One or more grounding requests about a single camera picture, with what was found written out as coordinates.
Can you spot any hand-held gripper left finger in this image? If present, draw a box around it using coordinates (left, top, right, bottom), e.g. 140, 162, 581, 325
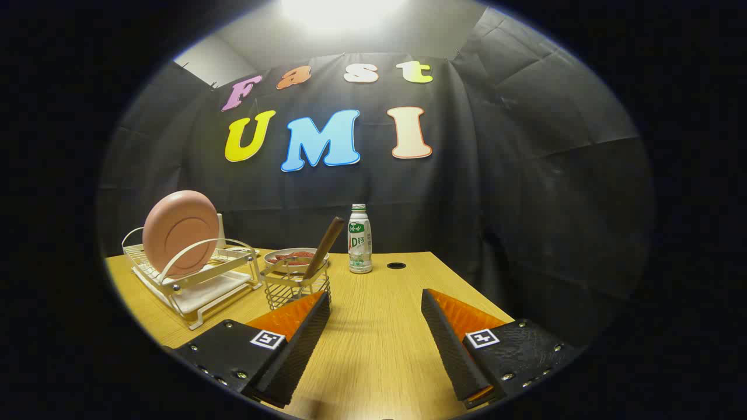
172, 290, 331, 409

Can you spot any white wire dish rack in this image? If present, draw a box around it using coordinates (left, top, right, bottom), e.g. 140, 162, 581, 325
121, 226, 263, 331

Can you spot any metal wire basket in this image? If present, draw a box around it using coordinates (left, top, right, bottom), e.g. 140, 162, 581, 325
260, 257, 332, 311

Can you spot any beige dish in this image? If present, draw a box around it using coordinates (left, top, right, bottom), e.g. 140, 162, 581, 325
264, 248, 329, 275

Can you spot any white and green drink bottle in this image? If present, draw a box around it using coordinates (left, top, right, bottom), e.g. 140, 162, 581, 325
348, 204, 373, 274

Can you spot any wooden-handled spoon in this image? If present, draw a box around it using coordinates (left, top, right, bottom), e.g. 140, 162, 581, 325
301, 217, 345, 281

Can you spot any black backdrop cloth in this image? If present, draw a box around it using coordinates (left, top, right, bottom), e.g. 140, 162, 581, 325
96, 6, 657, 351

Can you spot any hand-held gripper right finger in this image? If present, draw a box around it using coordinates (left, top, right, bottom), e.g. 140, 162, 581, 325
421, 288, 584, 409

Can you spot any pink plate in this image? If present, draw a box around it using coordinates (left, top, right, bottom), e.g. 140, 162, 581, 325
142, 190, 220, 277

